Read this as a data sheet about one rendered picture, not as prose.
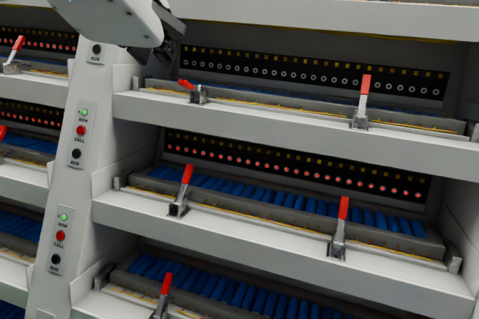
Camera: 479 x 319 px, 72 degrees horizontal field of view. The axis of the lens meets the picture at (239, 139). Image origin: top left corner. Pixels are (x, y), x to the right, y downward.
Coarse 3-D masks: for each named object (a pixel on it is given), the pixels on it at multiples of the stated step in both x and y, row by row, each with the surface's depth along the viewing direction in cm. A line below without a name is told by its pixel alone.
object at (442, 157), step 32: (128, 64) 62; (160, 64) 73; (128, 96) 59; (160, 96) 61; (352, 96) 65; (384, 96) 64; (192, 128) 56; (224, 128) 55; (256, 128) 53; (288, 128) 51; (320, 128) 50; (384, 160) 48; (416, 160) 47; (448, 160) 46
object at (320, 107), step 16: (160, 80) 64; (224, 96) 60; (240, 96) 60; (256, 96) 59; (272, 96) 58; (304, 112) 57; (320, 112) 57; (336, 112) 56; (352, 112) 55; (368, 112) 54; (384, 112) 54; (400, 112) 54; (416, 128) 53; (432, 128) 52; (448, 128) 51; (464, 128) 51
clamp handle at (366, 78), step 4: (364, 76) 52; (368, 76) 52; (364, 80) 52; (368, 80) 51; (364, 84) 51; (368, 84) 51; (364, 88) 51; (368, 88) 51; (360, 92) 51; (364, 92) 51; (368, 92) 51; (360, 96) 51; (364, 96) 51; (360, 100) 51; (364, 100) 51; (360, 104) 51; (364, 104) 50; (360, 108) 50; (364, 108) 50; (360, 112) 50; (364, 112) 50
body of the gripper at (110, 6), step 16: (48, 0) 31; (64, 0) 30; (80, 0) 29; (96, 0) 28; (112, 0) 28; (128, 0) 28; (144, 0) 30; (160, 0) 32; (64, 16) 33; (80, 16) 32; (96, 16) 31; (112, 16) 30; (128, 16) 30; (144, 16) 31; (80, 32) 35; (96, 32) 34; (112, 32) 33; (128, 32) 33; (144, 32) 32; (160, 32) 33
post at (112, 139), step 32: (96, 64) 61; (96, 96) 60; (64, 128) 62; (96, 128) 60; (128, 128) 66; (160, 128) 79; (64, 160) 61; (96, 160) 59; (64, 192) 61; (96, 224) 62; (96, 256) 63; (32, 288) 61; (64, 288) 59
